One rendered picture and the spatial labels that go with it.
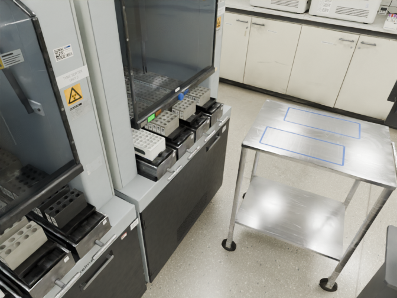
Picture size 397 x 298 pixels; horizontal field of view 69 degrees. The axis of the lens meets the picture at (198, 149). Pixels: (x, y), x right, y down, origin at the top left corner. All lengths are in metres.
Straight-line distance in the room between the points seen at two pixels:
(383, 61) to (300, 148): 1.98
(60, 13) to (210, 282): 1.46
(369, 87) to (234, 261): 2.16
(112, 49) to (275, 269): 1.46
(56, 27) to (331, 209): 1.62
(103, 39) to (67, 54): 0.13
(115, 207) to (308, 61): 2.56
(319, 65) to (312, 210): 1.77
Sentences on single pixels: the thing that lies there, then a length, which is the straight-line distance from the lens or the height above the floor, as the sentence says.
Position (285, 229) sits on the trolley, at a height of 0.28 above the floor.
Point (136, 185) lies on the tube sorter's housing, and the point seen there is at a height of 0.73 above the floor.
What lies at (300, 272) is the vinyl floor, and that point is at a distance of 1.90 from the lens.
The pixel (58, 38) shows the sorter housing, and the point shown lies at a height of 1.34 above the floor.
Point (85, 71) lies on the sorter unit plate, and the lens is 0.86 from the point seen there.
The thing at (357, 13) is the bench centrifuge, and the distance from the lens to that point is 3.08.
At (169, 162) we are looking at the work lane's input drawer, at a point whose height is 0.77.
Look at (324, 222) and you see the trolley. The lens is 1.79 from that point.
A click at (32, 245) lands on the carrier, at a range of 0.96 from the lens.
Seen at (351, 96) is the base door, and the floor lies 0.24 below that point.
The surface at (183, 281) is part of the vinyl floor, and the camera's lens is 1.76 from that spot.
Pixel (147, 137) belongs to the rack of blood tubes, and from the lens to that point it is 1.20.
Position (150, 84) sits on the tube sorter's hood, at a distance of 1.08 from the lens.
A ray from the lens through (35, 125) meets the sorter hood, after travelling 0.79.
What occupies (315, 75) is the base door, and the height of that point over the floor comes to 0.36.
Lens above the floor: 1.57
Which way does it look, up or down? 38 degrees down
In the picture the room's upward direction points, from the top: 2 degrees clockwise
